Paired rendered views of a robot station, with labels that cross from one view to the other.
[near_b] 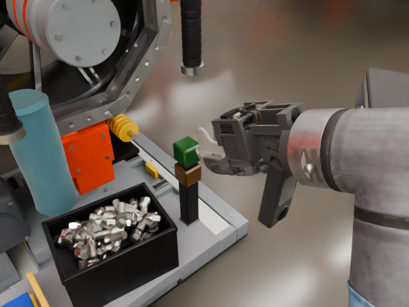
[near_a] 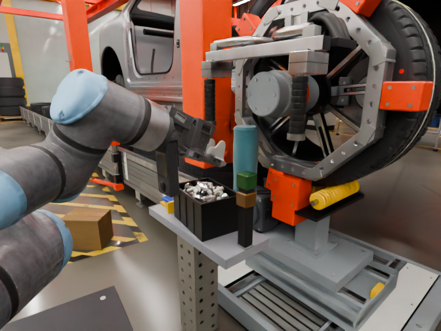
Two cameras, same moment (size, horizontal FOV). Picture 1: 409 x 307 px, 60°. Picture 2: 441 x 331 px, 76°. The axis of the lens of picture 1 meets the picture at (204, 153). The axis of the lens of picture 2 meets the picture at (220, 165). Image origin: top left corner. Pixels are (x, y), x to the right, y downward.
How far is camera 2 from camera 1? 0.82 m
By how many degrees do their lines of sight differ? 80
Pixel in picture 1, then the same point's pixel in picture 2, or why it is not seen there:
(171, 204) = (259, 238)
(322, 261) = not seen: outside the picture
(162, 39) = (361, 138)
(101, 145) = (291, 192)
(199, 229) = (234, 250)
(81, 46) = (257, 102)
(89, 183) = (277, 212)
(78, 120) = (285, 165)
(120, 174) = (342, 261)
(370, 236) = not seen: hidden behind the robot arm
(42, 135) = (237, 144)
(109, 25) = (272, 95)
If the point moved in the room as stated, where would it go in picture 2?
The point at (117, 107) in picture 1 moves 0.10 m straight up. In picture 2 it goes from (310, 173) to (313, 142)
